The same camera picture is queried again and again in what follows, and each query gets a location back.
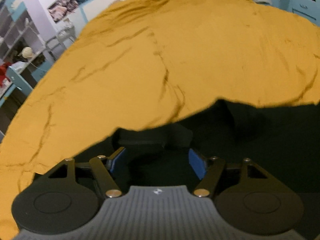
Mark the black garment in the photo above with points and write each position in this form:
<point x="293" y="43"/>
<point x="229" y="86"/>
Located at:
<point x="282" y="140"/>

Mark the blue white shelf unit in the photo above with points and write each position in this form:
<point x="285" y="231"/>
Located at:
<point x="18" y="31"/>

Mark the red bag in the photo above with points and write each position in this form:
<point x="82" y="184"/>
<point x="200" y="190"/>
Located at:
<point x="3" y="69"/>

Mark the cream round ball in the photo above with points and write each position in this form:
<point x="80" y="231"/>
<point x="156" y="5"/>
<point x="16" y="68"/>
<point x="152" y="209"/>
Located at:
<point x="26" y="53"/>

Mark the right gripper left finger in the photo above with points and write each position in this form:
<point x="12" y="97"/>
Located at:
<point x="96" y="175"/>

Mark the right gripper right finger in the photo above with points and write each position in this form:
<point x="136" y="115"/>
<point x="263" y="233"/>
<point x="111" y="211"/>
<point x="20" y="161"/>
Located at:
<point x="216" y="175"/>

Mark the light blue desk chair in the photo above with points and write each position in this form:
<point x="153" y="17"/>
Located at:
<point x="15" y="77"/>

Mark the light blue nightstand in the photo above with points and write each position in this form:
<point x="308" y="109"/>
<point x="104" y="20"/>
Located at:
<point x="308" y="9"/>

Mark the mustard yellow bed quilt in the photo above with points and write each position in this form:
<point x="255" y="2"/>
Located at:
<point x="144" y="63"/>

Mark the grey metal cart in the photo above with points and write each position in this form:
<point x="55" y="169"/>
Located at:
<point x="67" y="32"/>

